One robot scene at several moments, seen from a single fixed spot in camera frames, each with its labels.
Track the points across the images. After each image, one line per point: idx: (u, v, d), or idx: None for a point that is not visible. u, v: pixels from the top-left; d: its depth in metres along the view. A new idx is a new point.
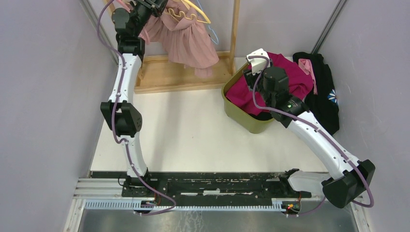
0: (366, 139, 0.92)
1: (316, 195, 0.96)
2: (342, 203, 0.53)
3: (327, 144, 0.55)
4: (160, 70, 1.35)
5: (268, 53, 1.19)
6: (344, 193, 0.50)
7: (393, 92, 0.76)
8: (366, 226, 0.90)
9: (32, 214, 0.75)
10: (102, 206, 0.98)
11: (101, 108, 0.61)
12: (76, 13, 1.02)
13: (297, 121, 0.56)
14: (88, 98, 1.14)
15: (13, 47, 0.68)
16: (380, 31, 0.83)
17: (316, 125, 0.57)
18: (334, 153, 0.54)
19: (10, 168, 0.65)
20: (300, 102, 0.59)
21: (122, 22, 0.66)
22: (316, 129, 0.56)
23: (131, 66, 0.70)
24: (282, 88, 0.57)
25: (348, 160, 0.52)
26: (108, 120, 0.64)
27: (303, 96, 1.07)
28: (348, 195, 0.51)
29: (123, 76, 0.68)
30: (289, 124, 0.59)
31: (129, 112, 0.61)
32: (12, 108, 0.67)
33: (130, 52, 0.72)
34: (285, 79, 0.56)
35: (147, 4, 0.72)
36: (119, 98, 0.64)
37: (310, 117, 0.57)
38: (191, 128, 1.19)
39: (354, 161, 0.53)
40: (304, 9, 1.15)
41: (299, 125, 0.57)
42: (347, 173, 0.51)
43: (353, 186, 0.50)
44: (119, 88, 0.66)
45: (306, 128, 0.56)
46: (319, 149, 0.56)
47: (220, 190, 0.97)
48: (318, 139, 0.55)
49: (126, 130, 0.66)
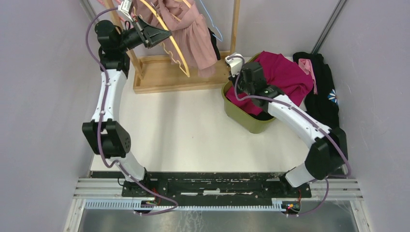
0: (366, 139, 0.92)
1: (316, 195, 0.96)
2: (322, 172, 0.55)
3: (300, 117, 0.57)
4: (161, 70, 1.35)
5: (268, 53, 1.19)
6: (321, 157, 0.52)
7: (393, 91, 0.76)
8: (366, 226, 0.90)
9: (32, 213, 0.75)
10: (102, 206, 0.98)
11: (83, 129, 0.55)
12: (75, 13, 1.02)
13: (272, 102, 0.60)
14: (88, 98, 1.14)
15: (13, 46, 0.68)
16: (381, 31, 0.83)
17: (289, 103, 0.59)
18: (307, 124, 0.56)
19: (10, 167, 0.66)
20: (278, 90, 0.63)
21: (104, 33, 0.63)
22: (289, 107, 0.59)
23: (115, 82, 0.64)
24: (258, 77, 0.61)
25: (318, 129, 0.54)
26: (92, 142, 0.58)
27: (303, 97, 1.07)
28: (326, 161, 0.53)
29: (106, 93, 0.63)
30: (268, 108, 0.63)
31: (116, 132, 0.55)
32: (12, 108, 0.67)
33: (114, 68, 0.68)
34: (260, 68, 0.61)
35: (142, 36, 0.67)
36: (103, 117, 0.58)
37: (285, 99, 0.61)
38: (191, 127, 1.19)
39: (324, 128, 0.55)
40: (304, 9, 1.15)
41: (274, 107, 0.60)
42: (318, 140, 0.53)
43: (327, 150, 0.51)
44: (103, 106, 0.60)
45: (280, 108, 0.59)
46: (294, 124, 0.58)
47: (220, 189, 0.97)
48: (293, 116, 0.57)
49: (114, 152, 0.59)
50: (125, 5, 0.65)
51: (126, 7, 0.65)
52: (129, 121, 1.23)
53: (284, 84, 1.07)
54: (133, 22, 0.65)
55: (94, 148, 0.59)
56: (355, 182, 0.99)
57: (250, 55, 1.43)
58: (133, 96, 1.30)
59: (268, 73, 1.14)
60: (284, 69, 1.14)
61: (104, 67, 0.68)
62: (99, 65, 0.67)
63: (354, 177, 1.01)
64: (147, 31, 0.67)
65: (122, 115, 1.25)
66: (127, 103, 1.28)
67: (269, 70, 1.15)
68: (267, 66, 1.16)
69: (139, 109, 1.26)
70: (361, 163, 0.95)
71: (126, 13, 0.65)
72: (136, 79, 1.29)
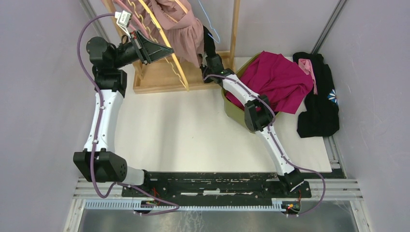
0: (365, 138, 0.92)
1: (316, 195, 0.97)
2: (254, 124, 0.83)
3: (241, 88, 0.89)
4: (161, 71, 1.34)
5: (268, 53, 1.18)
6: (250, 113, 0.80)
7: (393, 92, 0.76)
8: (366, 225, 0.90)
9: (32, 213, 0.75)
10: (102, 206, 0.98)
11: (75, 159, 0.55)
12: (75, 12, 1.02)
13: (225, 79, 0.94)
14: (88, 99, 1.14)
15: (12, 46, 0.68)
16: (381, 31, 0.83)
17: (236, 79, 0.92)
18: (244, 93, 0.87)
19: (9, 167, 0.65)
20: (229, 71, 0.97)
21: (97, 52, 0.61)
22: (235, 81, 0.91)
23: (109, 106, 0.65)
24: (216, 62, 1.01)
25: (250, 94, 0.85)
26: (84, 171, 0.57)
27: (303, 97, 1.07)
28: (253, 116, 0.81)
29: (100, 118, 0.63)
30: (223, 84, 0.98)
31: (109, 162, 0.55)
32: (12, 108, 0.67)
33: (109, 89, 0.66)
34: (217, 57, 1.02)
35: (141, 54, 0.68)
36: (96, 146, 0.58)
37: (233, 77, 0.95)
38: (191, 127, 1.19)
39: (255, 95, 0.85)
40: (304, 9, 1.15)
41: (226, 82, 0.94)
42: (248, 102, 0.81)
43: (253, 108, 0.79)
44: (96, 133, 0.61)
45: (229, 82, 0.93)
46: (238, 93, 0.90)
47: (220, 189, 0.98)
48: (236, 87, 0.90)
49: (107, 180, 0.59)
50: (124, 18, 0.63)
51: (124, 20, 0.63)
52: (129, 121, 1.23)
53: (282, 84, 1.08)
54: (131, 40, 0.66)
55: (86, 176, 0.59)
56: (355, 182, 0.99)
57: (250, 55, 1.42)
58: (133, 96, 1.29)
59: (268, 72, 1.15)
60: (283, 70, 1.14)
61: (98, 87, 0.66)
62: (94, 85, 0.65)
63: (354, 177, 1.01)
64: (146, 48, 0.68)
65: (121, 114, 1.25)
66: (127, 103, 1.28)
67: (269, 69, 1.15)
68: (267, 66, 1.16)
69: (139, 109, 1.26)
70: (361, 163, 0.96)
71: (124, 26, 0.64)
72: (136, 79, 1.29)
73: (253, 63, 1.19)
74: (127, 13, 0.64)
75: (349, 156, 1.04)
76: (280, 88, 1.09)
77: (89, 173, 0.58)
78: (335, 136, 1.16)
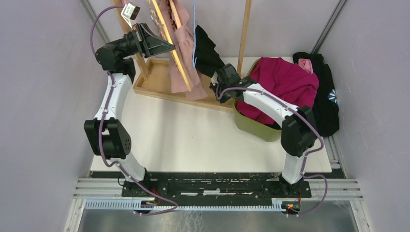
0: (366, 138, 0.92)
1: (316, 195, 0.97)
2: (297, 148, 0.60)
3: (270, 100, 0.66)
4: (164, 75, 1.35)
5: (268, 59, 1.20)
6: (291, 133, 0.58)
7: (393, 91, 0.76)
8: (367, 226, 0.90)
9: (32, 212, 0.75)
10: (102, 206, 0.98)
11: (85, 126, 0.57)
12: (76, 12, 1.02)
13: (246, 91, 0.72)
14: (89, 98, 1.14)
15: (13, 46, 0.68)
16: (381, 30, 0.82)
17: (262, 90, 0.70)
18: (277, 106, 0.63)
19: (10, 167, 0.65)
20: (250, 80, 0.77)
21: (108, 62, 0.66)
22: (262, 93, 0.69)
23: (120, 85, 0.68)
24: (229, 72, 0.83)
25: (287, 107, 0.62)
26: (92, 141, 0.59)
27: (314, 96, 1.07)
28: (296, 137, 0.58)
29: (111, 94, 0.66)
30: (244, 98, 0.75)
31: (117, 130, 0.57)
32: (13, 108, 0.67)
33: (121, 73, 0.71)
34: (229, 65, 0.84)
35: (142, 48, 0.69)
36: (105, 115, 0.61)
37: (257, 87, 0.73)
38: (189, 128, 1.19)
39: (293, 108, 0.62)
40: (304, 9, 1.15)
41: (248, 94, 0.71)
42: (288, 117, 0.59)
43: (295, 125, 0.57)
44: (107, 105, 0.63)
45: (254, 94, 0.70)
46: (267, 107, 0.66)
47: (220, 189, 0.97)
48: (263, 99, 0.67)
49: (112, 153, 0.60)
50: (128, 10, 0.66)
51: (129, 12, 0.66)
52: (130, 121, 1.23)
53: (291, 87, 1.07)
54: (133, 32, 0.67)
55: (93, 149, 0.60)
56: (355, 182, 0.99)
57: (250, 55, 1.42)
58: (133, 96, 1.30)
59: (271, 79, 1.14)
60: (285, 73, 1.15)
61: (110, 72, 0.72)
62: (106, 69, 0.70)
63: (354, 177, 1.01)
64: (147, 42, 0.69)
65: (125, 115, 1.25)
66: (128, 103, 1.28)
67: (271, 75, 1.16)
68: (269, 72, 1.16)
69: (139, 109, 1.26)
70: (361, 163, 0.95)
71: (127, 18, 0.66)
72: (139, 79, 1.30)
73: (255, 69, 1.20)
74: (132, 6, 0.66)
75: (349, 156, 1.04)
76: (288, 92, 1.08)
77: (96, 144, 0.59)
78: (335, 135, 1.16)
